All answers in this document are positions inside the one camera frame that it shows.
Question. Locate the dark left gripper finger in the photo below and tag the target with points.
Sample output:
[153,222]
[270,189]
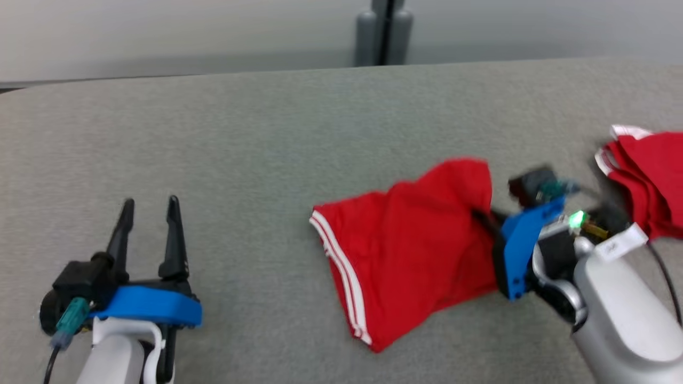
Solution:
[175,240]
[121,240]

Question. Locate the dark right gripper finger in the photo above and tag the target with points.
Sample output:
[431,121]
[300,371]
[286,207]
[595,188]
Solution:
[488,220]

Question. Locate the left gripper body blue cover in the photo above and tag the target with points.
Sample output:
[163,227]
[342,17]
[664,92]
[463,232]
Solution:
[149,306]

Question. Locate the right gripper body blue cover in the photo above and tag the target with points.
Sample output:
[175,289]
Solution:
[520,245]

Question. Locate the red jersey with number print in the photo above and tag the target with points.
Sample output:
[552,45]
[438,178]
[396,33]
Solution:
[405,250]

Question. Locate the red garment with white trim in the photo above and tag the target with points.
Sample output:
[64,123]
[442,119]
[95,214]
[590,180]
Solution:
[656,176]

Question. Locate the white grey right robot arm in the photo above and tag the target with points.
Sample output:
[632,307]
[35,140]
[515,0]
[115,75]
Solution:
[624,309]

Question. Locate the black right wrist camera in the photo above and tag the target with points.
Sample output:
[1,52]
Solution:
[531,186]

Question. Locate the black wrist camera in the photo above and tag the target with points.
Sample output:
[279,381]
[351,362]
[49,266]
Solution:
[531,186]
[85,280]

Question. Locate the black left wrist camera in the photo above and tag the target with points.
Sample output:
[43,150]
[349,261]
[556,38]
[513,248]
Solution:
[85,280]

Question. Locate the teal right camera connector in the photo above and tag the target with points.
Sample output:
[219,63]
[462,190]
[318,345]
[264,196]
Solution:
[560,188]

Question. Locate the teal camera connector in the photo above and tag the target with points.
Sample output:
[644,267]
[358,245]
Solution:
[560,188]
[72,320]

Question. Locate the teal left camera connector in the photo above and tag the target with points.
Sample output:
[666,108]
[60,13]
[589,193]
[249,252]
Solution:
[72,320]

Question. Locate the grey partition post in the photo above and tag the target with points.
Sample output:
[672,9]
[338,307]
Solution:
[368,32]

